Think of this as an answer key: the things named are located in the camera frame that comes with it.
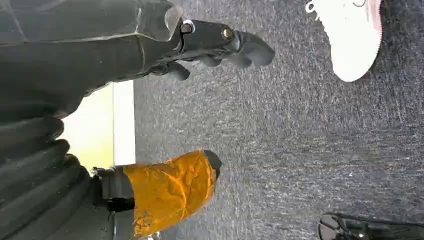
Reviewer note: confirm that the black robot foot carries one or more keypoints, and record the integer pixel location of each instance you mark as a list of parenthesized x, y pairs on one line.
[(364, 230)]

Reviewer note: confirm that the pale desk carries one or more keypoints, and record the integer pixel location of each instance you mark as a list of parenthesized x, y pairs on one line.
[(99, 132)]

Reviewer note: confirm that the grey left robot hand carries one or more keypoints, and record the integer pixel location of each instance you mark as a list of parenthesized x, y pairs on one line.
[(82, 49)]

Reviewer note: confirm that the person's white shoe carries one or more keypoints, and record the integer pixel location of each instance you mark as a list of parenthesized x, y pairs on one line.
[(351, 39)]

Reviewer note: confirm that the ribbed grey left robot arm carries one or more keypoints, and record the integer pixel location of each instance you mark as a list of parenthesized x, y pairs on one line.
[(26, 172)]

